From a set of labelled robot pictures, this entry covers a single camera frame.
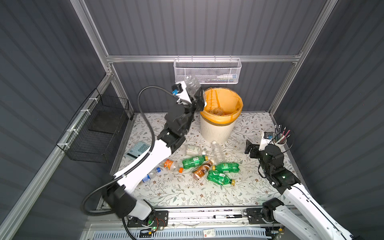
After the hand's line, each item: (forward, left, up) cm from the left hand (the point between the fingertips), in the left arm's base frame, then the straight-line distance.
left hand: (196, 87), depth 62 cm
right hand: (-12, -32, -26) cm, 43 cm away
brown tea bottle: (-18, -2, -44) cm, 48 cm away
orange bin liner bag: (+25, -20, -34) cm, 47 cm away
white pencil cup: (-5, -53, -39) cm, 66 cm away
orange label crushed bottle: (-12, +15, -48) cm, 52 cm away
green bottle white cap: (-16, -17, -44) cm, 50 cm away
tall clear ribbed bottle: (-4, -14, -48) cm, 50 cm away
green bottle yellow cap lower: (-22, -13, -47) cm, 53 cm away
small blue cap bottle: (-15, +23, -47) cm, 54 cm away
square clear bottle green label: (-4, +2, -43) cm, 43 cm away
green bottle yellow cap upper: (-11, +5, -47) cm, 48 cm away
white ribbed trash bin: (+2, -16, -36) cm, 39 cm away
